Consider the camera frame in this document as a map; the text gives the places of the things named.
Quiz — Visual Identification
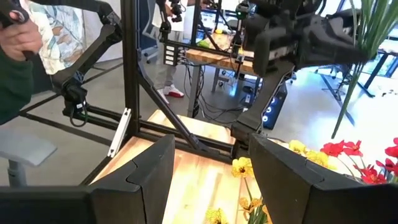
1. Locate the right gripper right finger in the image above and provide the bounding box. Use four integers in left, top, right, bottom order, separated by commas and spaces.
248, 133, 398, 224

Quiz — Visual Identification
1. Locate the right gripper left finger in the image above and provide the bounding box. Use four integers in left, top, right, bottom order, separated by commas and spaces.
0, 133, 176, 224

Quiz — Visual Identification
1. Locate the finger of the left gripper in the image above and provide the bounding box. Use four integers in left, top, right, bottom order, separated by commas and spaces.
297, 24, 368, 69
323, 12, 363, 46

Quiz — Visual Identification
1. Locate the red artificial flower bunch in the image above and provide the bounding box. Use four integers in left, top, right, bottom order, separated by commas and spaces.
330, 0, 398, 140
375, 136, 398, 178
320, 139, 389, 187

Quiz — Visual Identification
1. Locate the yellow artificial flower bunch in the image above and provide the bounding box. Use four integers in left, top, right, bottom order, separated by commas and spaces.
288, 139, 338, 171
204, 156, 273, 224

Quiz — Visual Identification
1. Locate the wooden background table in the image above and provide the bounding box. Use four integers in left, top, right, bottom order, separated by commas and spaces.
185, 30, 262, 94

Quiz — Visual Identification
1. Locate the computer tower with blue lights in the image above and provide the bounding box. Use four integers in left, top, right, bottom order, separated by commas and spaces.
262, 81, 289, 131

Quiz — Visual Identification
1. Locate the grey metal stand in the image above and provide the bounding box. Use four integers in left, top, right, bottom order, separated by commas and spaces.
0, 126, 58, 187

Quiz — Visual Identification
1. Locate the person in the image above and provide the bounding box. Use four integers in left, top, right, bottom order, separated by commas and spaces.
151, 0, 188, 106
20, 0, 87, 76

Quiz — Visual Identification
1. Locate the person's hand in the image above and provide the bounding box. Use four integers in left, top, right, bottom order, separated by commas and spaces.
0, 11, 44, 62

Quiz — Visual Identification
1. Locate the silver aluminium bracket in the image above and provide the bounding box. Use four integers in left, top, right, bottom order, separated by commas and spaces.
107, 107, 132, 159

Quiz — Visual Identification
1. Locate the black aluminium table frame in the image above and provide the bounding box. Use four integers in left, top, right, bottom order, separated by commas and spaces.
18, 0, 237, 164

